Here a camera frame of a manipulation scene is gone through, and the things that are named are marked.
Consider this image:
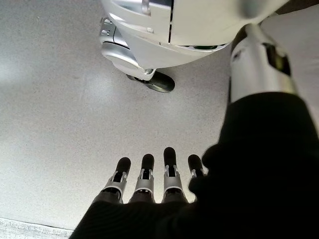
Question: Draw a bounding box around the dark right robot foot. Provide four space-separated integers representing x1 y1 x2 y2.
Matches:
126 71 176 94

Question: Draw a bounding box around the speckled light floor rug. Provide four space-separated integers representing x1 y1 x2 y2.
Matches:
0 217 73 239

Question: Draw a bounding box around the white right robot leg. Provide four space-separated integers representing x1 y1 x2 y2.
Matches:
98 0 291 75

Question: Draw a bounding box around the dark right robot hand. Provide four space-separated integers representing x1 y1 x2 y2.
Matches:
68 23 319 239

